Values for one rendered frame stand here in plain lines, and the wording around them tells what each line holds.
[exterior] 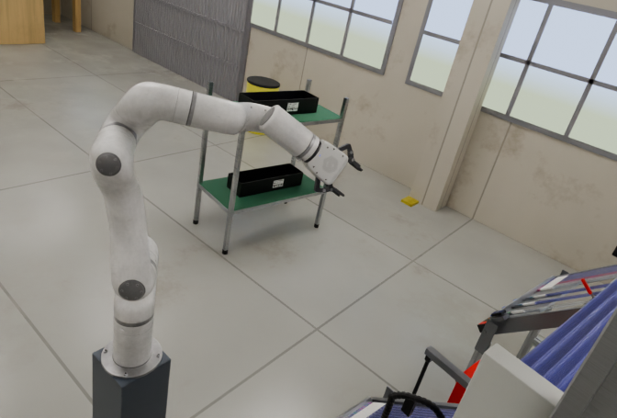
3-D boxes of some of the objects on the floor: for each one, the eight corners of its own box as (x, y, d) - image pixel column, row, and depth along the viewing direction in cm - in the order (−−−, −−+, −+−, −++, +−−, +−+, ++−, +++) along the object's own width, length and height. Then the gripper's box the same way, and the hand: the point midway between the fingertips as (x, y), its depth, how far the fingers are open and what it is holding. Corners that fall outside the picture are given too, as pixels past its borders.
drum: (278, 133, 567) (286, 84, 542) (256, 138, 540) (263, 87, 515) (256, 121, 587) (263, 74, 562) (233, 125, 560) (240, 76, 535)
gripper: (321, 122, 139) (362, 156, 146) (286, 171, 138) (329, 203, 146) (331, 125, 132) (374, 161, 139) (295, 176, 132) (339, 209, 139)
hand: (349, 180), depth 142 cm, fingers open, 8 cm apart
